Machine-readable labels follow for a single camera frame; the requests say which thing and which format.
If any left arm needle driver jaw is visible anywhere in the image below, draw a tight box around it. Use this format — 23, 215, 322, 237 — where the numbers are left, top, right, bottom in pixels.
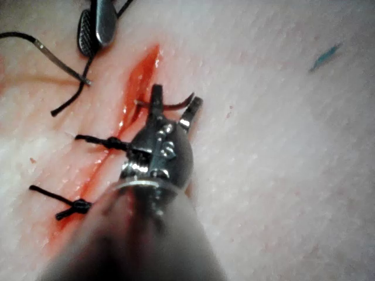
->
150, 84, 165, 117
179, 96, 204, 130

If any curved steel needle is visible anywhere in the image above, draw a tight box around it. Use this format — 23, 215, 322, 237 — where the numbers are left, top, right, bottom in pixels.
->
34, 39, 196, 113

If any tissue pad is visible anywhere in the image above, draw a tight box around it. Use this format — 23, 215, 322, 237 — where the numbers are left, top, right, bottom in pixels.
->
0, 0, 375, 281

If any black thread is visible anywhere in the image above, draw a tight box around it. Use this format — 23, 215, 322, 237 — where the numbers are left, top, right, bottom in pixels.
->
0, 0, 135, 118

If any black stitching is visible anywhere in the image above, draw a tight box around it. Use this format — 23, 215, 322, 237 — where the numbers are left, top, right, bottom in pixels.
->
28, 133, 133, 221

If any left arm needle driver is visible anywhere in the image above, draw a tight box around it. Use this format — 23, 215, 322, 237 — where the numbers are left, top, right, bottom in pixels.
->
119, 115, 195, 190

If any right arm needle driver jaw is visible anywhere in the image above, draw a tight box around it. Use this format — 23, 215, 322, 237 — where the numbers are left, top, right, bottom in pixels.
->
92, 0, 118, 47
76, 9, 98, 57

